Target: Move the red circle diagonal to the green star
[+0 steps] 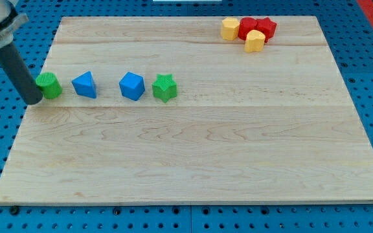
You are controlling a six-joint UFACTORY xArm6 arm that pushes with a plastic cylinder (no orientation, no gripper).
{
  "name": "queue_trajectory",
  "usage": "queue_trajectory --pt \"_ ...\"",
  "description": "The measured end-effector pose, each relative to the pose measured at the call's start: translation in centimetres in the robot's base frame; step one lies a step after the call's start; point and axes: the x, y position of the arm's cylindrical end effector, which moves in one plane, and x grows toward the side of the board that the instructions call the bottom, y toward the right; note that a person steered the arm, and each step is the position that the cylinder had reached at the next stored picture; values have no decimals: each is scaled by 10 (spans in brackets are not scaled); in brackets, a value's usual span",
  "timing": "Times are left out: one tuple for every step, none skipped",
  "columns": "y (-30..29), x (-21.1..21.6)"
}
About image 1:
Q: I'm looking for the green star block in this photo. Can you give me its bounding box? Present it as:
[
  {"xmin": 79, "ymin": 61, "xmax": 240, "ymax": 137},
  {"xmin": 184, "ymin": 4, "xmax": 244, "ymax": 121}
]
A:
[{"xmin": 152, "ymin": 74, "xmax": 177, "ymax": 103}]

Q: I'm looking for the red star block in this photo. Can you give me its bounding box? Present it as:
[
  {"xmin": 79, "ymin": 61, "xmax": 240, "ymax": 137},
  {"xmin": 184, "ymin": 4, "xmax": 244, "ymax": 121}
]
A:
[{"xmin": 256, "ymin": 17, "xmax": 277, "ymax": 43}]

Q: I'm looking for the light wooden board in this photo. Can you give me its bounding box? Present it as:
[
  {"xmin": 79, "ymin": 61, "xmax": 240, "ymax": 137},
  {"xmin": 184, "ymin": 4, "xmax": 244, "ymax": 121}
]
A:
[{"xmin": 0, "ymin": 16, "xmax": 373, "ymax": 206}]

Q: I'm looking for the blue cube block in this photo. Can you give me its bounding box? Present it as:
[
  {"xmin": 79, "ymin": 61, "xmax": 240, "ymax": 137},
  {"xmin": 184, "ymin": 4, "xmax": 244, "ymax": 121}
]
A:
[{"xmin": 119, "ymin": 72, "xmax": 145, "ymax": 101}]

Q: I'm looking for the yellow hexagon block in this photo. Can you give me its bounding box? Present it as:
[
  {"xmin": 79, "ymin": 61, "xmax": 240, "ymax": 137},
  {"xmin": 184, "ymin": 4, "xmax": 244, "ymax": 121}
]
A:
[{"xmin": 220, "ymin": 17, "xmax": 240, "ymax": 41}]

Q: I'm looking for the yellow heart block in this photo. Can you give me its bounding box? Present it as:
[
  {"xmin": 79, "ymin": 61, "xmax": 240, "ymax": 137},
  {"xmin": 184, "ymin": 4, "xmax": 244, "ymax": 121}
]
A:
[{"xmin": 244, "ymin": 30, "xmax": 266, "ymax": 52}]

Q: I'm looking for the blue triangle block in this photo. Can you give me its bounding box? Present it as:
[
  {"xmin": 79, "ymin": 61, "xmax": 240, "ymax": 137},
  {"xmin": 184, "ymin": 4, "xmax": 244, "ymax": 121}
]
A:
[{"xmin": 71, "ymin": 71, "xmax": 97, "ymax": 98}]

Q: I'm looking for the red cylinder block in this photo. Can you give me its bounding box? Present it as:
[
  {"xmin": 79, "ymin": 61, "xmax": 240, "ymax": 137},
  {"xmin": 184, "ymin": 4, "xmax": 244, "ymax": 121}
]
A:
[{"xmin": 238, "ymin": 17, "xmax": 258, "ymax": 40}]

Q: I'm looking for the green cylinder block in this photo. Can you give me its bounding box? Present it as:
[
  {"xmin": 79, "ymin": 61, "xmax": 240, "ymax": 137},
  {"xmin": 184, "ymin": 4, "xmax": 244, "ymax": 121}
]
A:
[{"xmin": 35, "ymin": 72, "xmax": 62, "ymax": 99}]

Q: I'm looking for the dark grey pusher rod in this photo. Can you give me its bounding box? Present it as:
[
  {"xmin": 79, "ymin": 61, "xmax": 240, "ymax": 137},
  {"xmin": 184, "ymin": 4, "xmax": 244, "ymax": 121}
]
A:
[{"xmin": 0, "ymin": 42, "xmax": 43, "ymax": 105}]

